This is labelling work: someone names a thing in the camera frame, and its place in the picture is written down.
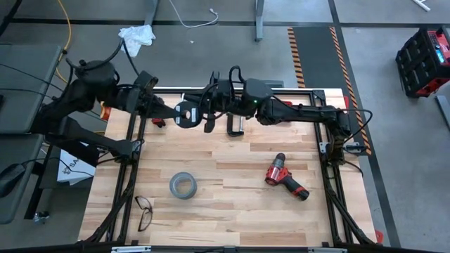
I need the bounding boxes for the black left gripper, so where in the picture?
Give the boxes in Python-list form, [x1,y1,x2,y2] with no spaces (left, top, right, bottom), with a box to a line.
[118,71,178,121]

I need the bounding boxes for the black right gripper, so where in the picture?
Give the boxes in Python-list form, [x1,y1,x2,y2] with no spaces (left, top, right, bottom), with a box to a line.
[184,71,248,134]

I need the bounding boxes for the black cord spool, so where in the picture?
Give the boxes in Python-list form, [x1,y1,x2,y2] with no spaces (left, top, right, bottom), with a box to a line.
[173,100,204,129]

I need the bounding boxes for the black C-clamp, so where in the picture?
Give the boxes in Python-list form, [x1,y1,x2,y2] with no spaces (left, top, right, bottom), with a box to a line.
[226,111,246,138]

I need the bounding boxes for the white crumpled cloth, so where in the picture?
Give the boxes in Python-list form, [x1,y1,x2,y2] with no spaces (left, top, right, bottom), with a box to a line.
[117,24,157,58]

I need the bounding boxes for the clear safety glasses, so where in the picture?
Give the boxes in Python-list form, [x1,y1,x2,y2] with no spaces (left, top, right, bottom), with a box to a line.
[134,195,154,233]

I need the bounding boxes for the grey desk leg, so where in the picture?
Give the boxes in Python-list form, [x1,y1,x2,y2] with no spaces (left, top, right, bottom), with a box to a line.
[254,0,265,43]
[143,0,160,26]

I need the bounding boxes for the white printed sign board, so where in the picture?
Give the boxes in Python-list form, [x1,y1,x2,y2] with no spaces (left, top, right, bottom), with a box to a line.
[56,150,96,186]

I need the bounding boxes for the hazard striped floor mat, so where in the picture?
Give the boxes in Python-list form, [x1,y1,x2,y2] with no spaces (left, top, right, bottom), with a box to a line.
[287,26,373,156]

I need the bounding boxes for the grey side desk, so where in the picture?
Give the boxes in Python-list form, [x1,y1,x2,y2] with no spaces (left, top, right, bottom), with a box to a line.
[0,44,63,136]
[0,134,46,225]

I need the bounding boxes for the small metal floor fitting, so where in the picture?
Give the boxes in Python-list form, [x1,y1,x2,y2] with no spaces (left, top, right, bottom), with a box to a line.
[32,210,51,224]

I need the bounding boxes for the black computer mouse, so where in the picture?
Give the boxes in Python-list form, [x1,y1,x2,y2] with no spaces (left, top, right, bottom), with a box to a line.
[0,163,26,198]

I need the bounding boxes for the red black tool box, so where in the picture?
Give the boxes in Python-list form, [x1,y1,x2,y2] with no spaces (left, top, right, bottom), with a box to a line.
[394,25,450,99]

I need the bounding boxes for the white floor object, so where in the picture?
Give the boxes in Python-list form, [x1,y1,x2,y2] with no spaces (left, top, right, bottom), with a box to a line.
[411,0,431,13]

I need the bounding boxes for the grey duct tape roll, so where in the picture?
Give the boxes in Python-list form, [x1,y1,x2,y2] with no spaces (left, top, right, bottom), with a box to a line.
[169,171,198,201]

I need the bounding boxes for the white floor cable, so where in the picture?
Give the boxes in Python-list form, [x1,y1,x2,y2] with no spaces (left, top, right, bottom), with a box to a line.
[168,0,219,29]

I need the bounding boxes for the red black cordless drill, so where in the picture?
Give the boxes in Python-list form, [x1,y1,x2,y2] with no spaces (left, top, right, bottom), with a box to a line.
[264,153,311,202]

